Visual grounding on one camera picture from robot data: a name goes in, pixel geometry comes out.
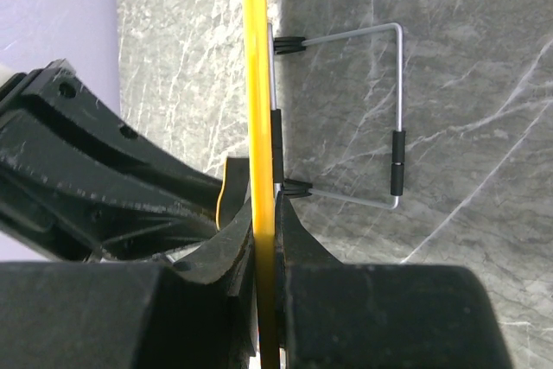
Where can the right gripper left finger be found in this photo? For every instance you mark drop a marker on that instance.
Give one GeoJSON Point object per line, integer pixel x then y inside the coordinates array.
{"type": "Point", "coordinates": [221, 321]}

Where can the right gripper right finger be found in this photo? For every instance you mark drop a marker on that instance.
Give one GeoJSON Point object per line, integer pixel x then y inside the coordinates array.
{"type": "Point", "coordinates": [294, 244]}

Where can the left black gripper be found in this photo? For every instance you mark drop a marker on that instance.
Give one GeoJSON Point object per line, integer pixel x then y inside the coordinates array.
{"type": "Point", "coordinates": [77, 182]}

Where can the yellow-framed whiteboard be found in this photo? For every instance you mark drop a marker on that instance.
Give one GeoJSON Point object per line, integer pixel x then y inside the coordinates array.
{"type": "Point", "coordinates": [257, 83]}

